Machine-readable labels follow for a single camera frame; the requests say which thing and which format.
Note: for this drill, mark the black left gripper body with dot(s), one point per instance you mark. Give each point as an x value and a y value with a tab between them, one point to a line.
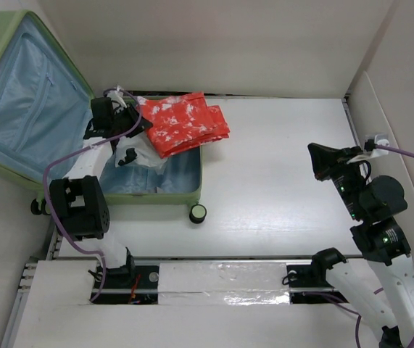
124	119

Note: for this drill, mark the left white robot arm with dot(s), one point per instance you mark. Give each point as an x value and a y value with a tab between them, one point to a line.
78	199

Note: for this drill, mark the green hard-shell suitcase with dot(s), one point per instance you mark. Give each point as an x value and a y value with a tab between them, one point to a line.
45	107

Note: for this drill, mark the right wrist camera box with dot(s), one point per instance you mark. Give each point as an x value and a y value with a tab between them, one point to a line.
373	141

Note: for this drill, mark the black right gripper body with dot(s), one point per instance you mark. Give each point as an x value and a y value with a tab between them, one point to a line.
342	168

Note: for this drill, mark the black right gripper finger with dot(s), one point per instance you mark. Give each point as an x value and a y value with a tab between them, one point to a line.
322	170
322	155

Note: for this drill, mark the orange white tie-dye shorts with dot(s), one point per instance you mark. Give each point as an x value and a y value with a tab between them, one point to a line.
181	123

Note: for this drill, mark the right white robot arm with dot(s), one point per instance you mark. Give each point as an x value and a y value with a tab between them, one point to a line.
373	203

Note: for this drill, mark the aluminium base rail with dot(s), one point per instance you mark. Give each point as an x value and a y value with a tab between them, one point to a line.
222	302

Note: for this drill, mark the white cloth garment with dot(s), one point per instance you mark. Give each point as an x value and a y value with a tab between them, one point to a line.
147	156

